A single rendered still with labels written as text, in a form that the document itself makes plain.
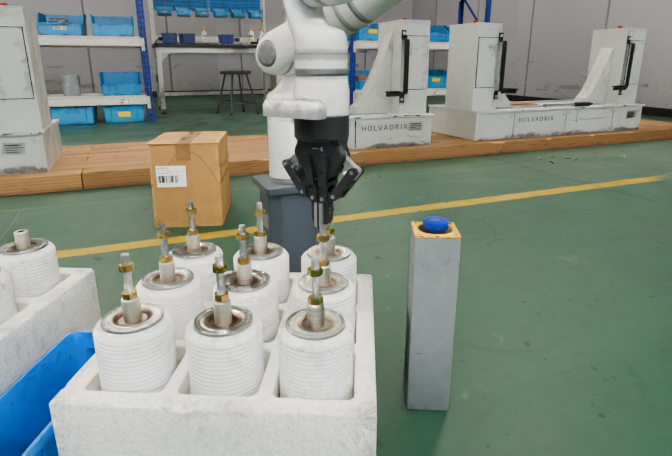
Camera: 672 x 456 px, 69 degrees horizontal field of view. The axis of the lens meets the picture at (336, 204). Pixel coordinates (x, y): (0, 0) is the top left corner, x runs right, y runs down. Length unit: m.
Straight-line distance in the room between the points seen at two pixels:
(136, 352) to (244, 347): 0.13
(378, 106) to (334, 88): 2.42
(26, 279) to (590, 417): 0.98
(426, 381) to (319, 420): 0.30
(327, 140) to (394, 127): 2.29
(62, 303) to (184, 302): 0.30
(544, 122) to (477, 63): 0.67
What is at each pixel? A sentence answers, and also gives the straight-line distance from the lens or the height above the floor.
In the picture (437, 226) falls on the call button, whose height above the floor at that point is 0.32.
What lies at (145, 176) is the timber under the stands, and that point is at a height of 0.04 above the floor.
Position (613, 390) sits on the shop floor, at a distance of 1.06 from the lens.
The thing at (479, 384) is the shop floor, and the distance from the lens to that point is 0.99.
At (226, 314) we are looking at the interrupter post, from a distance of 0.64.
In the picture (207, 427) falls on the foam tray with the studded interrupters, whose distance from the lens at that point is 0.65.
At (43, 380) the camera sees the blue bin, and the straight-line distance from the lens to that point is 0.94.
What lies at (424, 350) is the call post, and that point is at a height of 0.12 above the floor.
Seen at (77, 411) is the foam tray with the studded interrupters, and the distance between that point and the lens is 0.70.
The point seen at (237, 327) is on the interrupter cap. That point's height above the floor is 0.25.
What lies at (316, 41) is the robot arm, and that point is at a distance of 0.63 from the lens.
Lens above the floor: 0.57
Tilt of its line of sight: 16 degrees down
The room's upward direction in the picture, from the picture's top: straight up
